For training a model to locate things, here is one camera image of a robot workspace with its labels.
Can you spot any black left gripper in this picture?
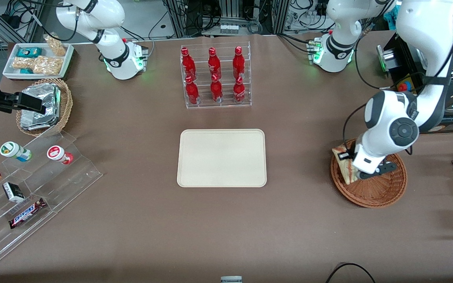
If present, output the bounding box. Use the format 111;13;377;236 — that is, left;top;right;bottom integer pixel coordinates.
337;149;370;180

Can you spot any triangle sandwich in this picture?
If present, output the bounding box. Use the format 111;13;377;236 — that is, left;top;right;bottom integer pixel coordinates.
332;144;357;185

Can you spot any white snack tray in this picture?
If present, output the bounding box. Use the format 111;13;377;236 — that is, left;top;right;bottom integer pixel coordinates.
2;42;74;80

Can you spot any brown round wicker basket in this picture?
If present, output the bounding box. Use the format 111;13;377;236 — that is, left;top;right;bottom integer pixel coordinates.
330;137;408;208

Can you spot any light tan wicker basket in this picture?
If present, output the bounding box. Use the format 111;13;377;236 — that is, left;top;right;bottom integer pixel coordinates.
16;78;73;137

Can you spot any cream plastic tray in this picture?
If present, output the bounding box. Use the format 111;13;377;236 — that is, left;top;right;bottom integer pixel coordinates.
177;129;267;188

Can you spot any aluminium foil container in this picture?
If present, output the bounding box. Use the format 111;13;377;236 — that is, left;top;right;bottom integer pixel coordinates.
20;83;61;131

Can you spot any puffed snack bag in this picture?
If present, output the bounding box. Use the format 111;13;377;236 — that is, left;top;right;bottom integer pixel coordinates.
44;33;66;57
12;57;34;70
33;56;64;75

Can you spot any green lidded yogurt cup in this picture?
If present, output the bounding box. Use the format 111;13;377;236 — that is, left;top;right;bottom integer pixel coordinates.
0;141;32;162

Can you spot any teal snack box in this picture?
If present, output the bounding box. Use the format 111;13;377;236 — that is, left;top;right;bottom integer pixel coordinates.
17;47;42;58

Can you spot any red lidded yogurt cup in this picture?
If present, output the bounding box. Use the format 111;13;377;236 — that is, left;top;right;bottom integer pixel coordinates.
47;145;74;165

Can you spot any small black carton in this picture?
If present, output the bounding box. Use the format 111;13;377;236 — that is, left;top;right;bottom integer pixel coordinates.
2;182;25;203

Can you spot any emergency stop button box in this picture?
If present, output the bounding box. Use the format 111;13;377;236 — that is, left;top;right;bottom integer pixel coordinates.
396;78;419;94

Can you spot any clear acrylic stepped shelf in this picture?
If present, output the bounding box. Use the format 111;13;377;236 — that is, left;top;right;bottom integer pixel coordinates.
0;130;103;268

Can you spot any Snickers chocolate bar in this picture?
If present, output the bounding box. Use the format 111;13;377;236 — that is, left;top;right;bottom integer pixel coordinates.
8;198;47;230

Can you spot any black control box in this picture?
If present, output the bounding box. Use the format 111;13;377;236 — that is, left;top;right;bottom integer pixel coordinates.
376;33;422;93

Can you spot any red cola bottle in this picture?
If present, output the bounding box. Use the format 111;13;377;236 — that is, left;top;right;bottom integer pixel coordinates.
232;46;246;78
210;74;223;103
208;47;222;79
185;76;200;105
233;76;246;104
181;47;196;79

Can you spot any clear acrylic bottle rack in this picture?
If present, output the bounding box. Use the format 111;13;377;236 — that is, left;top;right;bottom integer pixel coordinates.
180;41;252;109

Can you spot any teal cloth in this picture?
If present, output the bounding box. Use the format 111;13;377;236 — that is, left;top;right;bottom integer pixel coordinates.
383;4;399;25

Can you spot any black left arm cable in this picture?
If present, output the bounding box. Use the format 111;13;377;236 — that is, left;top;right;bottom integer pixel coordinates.
343;103;368;145

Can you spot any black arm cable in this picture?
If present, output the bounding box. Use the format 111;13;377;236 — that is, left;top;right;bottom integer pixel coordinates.
343;103;368;145
48;8;81;43

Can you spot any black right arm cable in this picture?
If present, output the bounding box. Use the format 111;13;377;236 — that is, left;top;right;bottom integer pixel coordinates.
48;8;81;43

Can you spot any black looped cable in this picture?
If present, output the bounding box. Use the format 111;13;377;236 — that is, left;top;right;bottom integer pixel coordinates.
326;263;376;283

